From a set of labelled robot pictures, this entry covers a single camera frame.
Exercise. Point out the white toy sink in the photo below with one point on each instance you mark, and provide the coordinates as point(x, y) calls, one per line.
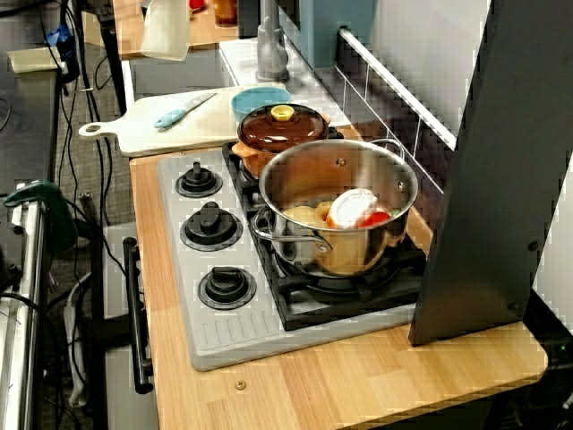
point(179, 76)

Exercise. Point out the yellow toy potato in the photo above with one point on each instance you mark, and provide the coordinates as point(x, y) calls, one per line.
point(304, 215)

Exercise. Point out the white and orange toy bread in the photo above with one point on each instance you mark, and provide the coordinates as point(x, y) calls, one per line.
point(351, 208)

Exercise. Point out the orange jar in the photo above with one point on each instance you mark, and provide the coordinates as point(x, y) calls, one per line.
point(225, 12)

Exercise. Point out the grey toy stove top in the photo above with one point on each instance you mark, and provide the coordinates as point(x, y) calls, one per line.
point(188, 322)

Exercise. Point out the green toy vegetable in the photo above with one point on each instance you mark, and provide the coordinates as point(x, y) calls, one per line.
point(394, 213)

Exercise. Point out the black stove knob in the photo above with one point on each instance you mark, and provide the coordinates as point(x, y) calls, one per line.
point(210, 228)
point(227, 289)
point(198, 181)

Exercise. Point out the orange toy pot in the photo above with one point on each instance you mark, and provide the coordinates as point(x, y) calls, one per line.
point(253, 163)

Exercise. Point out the stainless steel pot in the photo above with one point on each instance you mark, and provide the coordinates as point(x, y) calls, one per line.
point(353, 255)

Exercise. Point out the cream cutting board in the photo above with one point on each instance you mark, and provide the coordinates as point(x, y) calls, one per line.
point(147, 134)

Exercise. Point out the green power tool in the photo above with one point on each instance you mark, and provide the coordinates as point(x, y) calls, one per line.
point(45, 210)

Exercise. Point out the brass screw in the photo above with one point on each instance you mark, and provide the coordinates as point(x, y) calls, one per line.
point(241, 385)

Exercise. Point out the teal plastic box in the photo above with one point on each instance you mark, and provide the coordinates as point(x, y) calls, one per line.
point(336, 31)

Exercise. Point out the red toy tomato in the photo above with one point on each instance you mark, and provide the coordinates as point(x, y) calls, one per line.
point(375, 219)

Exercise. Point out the white toy kitchen cabinet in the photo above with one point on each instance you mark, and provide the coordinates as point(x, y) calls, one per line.
point(121, 394)

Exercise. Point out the silver metal rail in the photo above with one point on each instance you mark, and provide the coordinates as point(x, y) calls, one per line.
point(22, 313)

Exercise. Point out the black burner grate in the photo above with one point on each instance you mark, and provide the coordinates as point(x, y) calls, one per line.
point(230, 161)
point(313, 300)

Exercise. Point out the cream plastic jug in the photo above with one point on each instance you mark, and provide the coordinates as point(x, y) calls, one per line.
point(165, 31)

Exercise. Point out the brown lid with yellow knob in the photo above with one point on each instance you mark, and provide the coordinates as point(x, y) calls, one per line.
point(277, 130)

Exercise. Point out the light blue bowl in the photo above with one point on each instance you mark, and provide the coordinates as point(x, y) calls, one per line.
point(257, 100)

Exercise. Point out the grey toy faucet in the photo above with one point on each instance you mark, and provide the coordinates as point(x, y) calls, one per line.
point(271, 49)

